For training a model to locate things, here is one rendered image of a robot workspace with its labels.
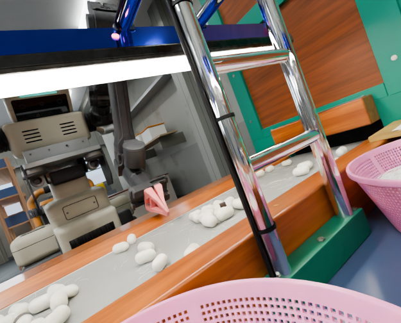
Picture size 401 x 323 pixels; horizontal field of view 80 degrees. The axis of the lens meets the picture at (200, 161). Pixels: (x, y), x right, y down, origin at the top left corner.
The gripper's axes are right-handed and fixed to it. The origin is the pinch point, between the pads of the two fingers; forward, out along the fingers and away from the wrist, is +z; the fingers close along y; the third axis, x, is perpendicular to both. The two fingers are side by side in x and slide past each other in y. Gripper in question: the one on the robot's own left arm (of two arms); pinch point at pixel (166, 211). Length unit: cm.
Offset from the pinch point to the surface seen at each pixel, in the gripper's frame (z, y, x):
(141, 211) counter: -317, 111, 323
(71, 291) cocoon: 10.1, -21.8, -4.6
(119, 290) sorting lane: 16.4, -16.4, -8.3
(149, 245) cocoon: 10.4, -9.2, -5.7
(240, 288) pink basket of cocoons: 30.3, -10.1, -22.8
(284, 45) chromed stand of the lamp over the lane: 14.1, 12.1, -36.6
